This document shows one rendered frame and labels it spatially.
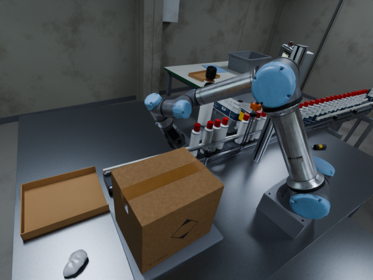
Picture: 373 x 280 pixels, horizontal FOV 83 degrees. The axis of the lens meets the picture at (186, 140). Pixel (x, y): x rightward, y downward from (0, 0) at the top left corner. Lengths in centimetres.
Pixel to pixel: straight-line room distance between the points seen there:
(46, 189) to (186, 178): 68
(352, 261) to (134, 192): 91
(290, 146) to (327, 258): 55
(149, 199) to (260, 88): 45
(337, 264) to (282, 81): 77
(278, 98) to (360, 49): 481
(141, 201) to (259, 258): 53
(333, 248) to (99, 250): 94
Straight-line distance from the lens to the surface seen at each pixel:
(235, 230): 100
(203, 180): 72
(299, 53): 113
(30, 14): 321
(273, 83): 64
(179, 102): 84
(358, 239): 129
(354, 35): 546
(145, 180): 70
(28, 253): 98
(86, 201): 105
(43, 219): 104
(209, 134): 114
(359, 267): 118
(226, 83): 86
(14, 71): 332
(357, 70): 543
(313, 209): 83
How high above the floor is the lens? 162
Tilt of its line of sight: 34 degrees down
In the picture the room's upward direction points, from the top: 9 degrees clockwise
